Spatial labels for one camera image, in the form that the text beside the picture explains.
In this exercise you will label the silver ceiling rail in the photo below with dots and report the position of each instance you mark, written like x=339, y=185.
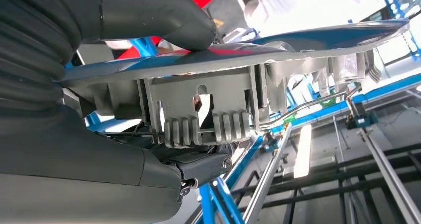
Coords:
x=266, y=189
x=388, y=176

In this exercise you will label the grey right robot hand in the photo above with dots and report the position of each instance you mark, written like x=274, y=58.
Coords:
x=82, y=183

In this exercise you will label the long white light strip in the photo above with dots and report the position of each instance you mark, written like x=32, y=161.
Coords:
x=302, y=150

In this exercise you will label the blue metal shelf rack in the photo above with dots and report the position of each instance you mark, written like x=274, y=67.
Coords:
x=217, y=199

